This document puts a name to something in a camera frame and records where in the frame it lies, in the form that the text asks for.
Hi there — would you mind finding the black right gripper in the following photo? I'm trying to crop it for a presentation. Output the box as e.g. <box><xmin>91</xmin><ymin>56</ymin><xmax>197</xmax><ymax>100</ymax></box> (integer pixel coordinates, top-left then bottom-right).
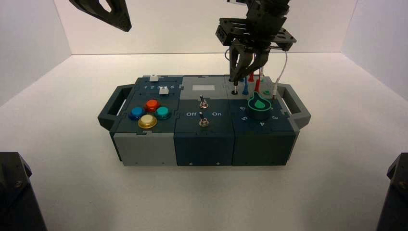
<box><xmin>216</xmin><ymin>4</ymin><xmax>297</xmax><ymax>83</ymax></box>

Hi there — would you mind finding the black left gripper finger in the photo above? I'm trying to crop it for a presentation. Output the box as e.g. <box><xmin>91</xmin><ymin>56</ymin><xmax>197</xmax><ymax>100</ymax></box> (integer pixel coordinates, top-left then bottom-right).
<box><xmin>69</xmin><ymin>0</ymin><xmax>132</xmax><ymax>33</ymax></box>

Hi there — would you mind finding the black banana plug wire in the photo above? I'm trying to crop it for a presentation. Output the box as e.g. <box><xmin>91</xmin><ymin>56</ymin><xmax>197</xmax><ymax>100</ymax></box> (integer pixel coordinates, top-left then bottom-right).
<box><xmin>232</xmin><ymin>52</ymin><xmax>255</xmax><ymax>92</ymax></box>

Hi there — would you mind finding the green rotary knob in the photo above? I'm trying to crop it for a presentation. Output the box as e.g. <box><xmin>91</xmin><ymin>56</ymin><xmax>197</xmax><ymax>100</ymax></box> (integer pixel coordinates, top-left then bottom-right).
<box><xmin>248</xmin><ymin>91</ymin><xmax>272</xmax><ymax>121</ymax></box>

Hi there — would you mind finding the orange round push button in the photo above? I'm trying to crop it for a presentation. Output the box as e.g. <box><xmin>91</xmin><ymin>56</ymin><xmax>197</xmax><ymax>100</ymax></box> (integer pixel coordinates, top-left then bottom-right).
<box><xmin>145</xmin><ymin>100</ymin><xmax>161</xmax><ymax>113</ymax></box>

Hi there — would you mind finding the dark teal grey control box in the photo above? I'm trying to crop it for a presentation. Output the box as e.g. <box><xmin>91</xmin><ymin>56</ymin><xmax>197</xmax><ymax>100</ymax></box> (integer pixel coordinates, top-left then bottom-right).
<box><xmin>98</xmin><ymin>75</ymin><xmax>312</xmax><ymax>167</ymax></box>

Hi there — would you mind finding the blue round push button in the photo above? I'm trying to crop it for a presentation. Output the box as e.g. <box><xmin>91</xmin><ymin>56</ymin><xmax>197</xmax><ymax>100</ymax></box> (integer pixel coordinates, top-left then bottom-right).
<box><xmin>128</xmin><ymin>106</ymin><xmax>147</xmax><ymax>121</ymax></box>

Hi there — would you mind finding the teal round push button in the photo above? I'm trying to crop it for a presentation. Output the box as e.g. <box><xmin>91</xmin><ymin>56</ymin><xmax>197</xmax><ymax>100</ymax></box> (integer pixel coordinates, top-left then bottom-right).
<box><xmin>154</xmin><ymin>106</ymin><xmax>173</xmax><ymax>120</ymax></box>

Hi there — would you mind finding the yellow round push button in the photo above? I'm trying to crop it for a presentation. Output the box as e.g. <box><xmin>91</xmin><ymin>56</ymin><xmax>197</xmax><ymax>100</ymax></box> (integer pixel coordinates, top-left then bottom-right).
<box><xmin>138</xmin><ymin>114</ymin><xmax>158</xmax><ymax>129</ymax></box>

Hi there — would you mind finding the red banana plug wire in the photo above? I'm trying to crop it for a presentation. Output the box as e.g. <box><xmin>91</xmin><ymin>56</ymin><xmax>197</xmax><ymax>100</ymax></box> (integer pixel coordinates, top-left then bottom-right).
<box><xmin>248</xmin><ymin>66</ymin><xmax>265</xmax><ymax>94</ymax></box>

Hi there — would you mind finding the blue banana plug wire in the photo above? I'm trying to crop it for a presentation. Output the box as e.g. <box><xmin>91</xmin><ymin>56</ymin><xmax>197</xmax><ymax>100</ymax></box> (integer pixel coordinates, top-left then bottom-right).
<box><xmin>225</xmin><ymin>48</ymin><xmax>250</xmax><ymax>96</ymax></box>

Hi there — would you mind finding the white banana plug wire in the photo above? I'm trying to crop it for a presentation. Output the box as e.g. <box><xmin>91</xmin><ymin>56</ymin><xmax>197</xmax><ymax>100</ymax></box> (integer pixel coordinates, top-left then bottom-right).
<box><xmin>259</xmin><ymin>50</ymin><xmax>289</xmax><ymax>102</ymax></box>

